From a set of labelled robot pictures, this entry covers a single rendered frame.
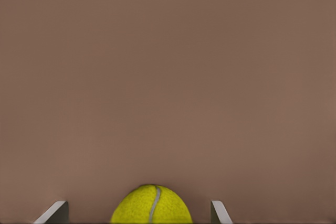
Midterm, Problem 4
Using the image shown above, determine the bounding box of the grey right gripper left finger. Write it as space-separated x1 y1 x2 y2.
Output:
33 200 70 224

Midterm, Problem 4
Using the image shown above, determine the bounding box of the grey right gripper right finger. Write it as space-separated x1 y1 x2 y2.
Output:
210 200 234 224

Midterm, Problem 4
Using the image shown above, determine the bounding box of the yellow tennis ball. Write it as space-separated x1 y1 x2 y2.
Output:
110 184 193 224

